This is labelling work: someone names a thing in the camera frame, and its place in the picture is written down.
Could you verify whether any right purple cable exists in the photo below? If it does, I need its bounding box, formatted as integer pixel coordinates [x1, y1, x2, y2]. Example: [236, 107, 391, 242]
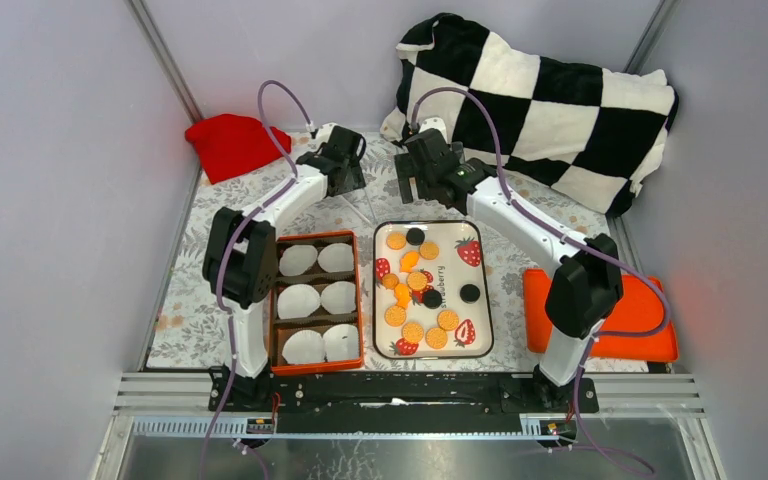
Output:
[410, 86, 672, 478]

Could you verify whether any red cloth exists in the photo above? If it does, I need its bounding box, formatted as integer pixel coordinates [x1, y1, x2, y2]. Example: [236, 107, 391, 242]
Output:
[184, 113, 282, 184]

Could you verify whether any white paper cup liner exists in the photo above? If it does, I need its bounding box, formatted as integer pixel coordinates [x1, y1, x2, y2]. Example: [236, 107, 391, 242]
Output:
[320, 281, 357, 315]
[322, 324, 361, 362]
[317, 243, 355, 273]
[278, 245, 318, 277]
[281, 330, 326, 365]
[276, 284, 321, 320]

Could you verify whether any small round yellow biscuit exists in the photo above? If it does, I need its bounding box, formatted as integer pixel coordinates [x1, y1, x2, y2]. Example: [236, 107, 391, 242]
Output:
[381, 273, 400, 290]

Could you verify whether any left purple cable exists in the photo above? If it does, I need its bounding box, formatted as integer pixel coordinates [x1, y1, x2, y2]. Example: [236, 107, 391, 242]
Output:
[198, 80, 316, 480]

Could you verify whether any floral table mat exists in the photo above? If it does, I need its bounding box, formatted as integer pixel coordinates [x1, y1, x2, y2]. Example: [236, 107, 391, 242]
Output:
[146, 131, 650, 374]

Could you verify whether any black sandwich cookie middle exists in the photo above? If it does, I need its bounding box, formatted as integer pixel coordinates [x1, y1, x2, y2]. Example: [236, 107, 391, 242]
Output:
[421, 289, 443, 309]

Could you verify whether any black white checkered blanket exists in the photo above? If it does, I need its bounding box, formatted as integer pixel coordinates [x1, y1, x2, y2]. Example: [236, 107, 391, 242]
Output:
[380, 13, 679, 217]

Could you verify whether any orange compartment cookie box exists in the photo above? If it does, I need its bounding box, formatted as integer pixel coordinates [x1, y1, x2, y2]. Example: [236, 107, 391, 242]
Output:
[268, 230, 364, 376]

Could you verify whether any black sandwich cookie top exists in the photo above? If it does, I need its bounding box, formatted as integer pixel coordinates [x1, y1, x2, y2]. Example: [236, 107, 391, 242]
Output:
[405, 227, 426, 246]

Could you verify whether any black sandwich cookie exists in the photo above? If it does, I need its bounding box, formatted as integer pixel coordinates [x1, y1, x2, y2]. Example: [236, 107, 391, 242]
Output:
[459, 284, 481, 304]
[421, 289, 443, 309]
[405, 227, 426, 246]

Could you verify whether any white strawberry tray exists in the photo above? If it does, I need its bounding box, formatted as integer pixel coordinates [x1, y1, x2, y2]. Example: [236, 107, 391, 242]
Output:
[372, 220, 494, 360]

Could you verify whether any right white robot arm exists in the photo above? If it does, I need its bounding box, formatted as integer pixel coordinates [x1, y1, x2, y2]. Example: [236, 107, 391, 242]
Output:
[396, 128, 623, 412]

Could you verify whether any black sandwich cookie right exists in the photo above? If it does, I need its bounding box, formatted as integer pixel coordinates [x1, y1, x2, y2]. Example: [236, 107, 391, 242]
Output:
[459, 284, 481, 304]

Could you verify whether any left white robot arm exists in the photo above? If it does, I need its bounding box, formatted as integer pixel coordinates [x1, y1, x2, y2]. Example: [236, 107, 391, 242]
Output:
[202, 123, 367, 411]

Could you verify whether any orange fish cookie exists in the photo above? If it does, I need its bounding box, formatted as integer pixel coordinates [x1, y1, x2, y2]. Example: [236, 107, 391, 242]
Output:
[393, 283, 413, 310]
[399, 251, 420, 273]

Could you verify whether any purple cable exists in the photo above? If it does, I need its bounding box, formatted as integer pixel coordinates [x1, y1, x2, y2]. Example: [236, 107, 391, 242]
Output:
[410, 86, 672, 478]
[198, 80, 316, 480]

